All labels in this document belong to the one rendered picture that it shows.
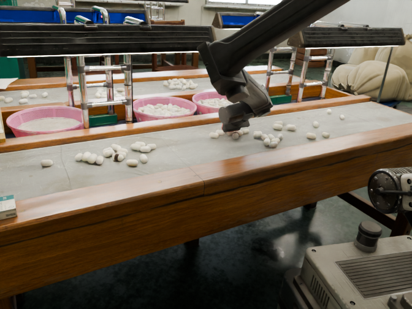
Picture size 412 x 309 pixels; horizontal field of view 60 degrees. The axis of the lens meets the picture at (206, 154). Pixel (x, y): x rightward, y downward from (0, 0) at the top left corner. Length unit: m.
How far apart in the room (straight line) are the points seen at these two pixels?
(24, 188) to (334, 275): 0.89
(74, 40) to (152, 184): 0.42
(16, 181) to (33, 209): 0.19
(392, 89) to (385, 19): 2.64
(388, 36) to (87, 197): 1.39
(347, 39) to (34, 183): 1.22
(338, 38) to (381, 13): 5.27
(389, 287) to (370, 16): 6.02
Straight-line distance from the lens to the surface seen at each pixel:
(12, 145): 1.20
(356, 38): 1.61
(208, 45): 0.67
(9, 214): 0.84
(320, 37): 1.46
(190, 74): 2.08
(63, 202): 0.87
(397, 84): 4.26
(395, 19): 6.60
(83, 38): 1.02
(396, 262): 1.31
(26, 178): 1.04
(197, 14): 6.59
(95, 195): 0.87
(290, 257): 1.94
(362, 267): 1.24
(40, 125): 1.40
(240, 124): 1.21
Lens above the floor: 1.22
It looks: 25 degrees down
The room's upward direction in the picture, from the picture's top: 4 degrees clockwise
